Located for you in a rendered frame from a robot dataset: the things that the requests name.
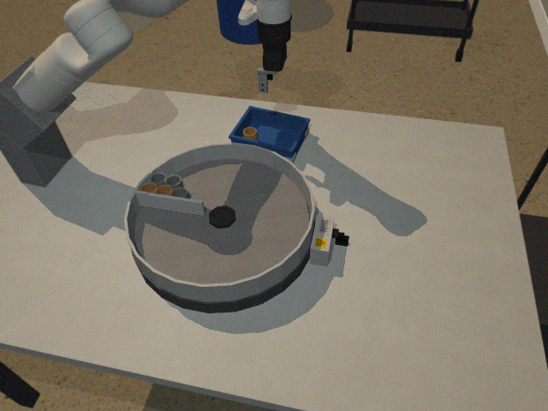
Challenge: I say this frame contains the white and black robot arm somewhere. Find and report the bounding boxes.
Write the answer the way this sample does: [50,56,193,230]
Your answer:
[13,0,189,112]

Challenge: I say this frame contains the bronze bushing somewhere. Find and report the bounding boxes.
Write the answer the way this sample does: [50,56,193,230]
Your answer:
[243,127,257,140]
[155,185,172,196]
[140,183,157,194]

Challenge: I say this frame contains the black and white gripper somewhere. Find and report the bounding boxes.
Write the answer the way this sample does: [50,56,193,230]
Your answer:
[238,0,292,93]

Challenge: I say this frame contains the blue square tray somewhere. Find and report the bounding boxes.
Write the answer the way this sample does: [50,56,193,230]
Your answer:
[231,106,310,163]

